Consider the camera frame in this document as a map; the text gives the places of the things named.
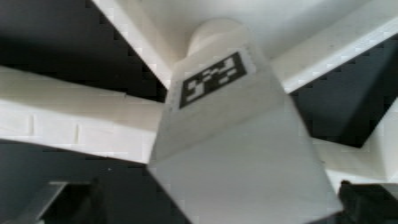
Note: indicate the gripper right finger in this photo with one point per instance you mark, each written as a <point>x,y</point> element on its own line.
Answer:
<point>370,203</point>

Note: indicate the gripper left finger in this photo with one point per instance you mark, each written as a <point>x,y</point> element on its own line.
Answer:
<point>66,204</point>

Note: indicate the white table leg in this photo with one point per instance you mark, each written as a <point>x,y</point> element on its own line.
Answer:
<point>233,160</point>

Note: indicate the white L-shaped obstacle fence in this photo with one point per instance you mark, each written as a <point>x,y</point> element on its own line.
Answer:
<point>102,123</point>

